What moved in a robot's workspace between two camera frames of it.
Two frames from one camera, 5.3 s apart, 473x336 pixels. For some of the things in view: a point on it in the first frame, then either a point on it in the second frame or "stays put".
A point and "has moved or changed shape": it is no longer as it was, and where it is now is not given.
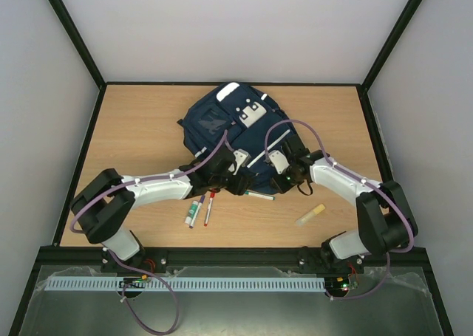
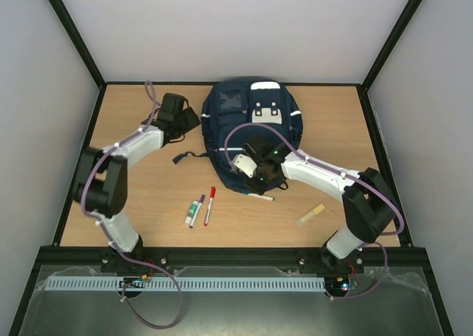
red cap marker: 212,196 stays put
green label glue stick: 194,206 stays put
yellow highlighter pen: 316,211 stays put
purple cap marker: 198,209 stays put
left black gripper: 240,186 -> 194,120
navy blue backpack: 244,117 has moved or changed shape
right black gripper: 280,181 -> 256,184
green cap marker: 259,195 stays put
